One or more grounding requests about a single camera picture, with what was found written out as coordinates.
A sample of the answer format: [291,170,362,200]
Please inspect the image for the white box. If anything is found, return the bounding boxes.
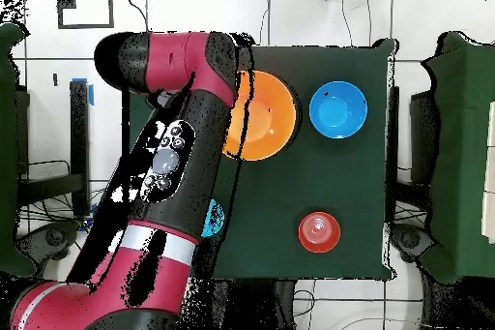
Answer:
[481,101,495,244]

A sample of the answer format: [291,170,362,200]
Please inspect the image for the black metal post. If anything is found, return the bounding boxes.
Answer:
[68,78,92,218]
[387,85,401,192]

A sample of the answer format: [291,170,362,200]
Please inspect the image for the large blue bowl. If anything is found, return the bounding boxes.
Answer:
[308,80,368,140]

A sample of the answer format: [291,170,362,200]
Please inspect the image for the tangled black floor cables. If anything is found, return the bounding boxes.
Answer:
[16,182,107,254]

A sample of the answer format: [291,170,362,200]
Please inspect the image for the blue tape strip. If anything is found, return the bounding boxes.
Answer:
[71,77,95,106]

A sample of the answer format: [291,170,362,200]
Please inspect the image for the large orange bowl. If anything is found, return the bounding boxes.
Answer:
[222,69,299,162]

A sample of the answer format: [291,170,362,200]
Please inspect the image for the green cloth covered side table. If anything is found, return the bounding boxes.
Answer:
[419,31,495,285]
[0,21,38,279]

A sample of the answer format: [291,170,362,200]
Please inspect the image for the small red-orange bowl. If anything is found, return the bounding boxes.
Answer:
[297,211,342,255]

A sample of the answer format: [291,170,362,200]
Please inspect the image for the small blue bowl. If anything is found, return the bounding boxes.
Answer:
[200,197,226,238]

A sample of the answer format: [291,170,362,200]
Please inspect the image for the dark green tablecloth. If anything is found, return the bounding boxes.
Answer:
[122,33,399,283]

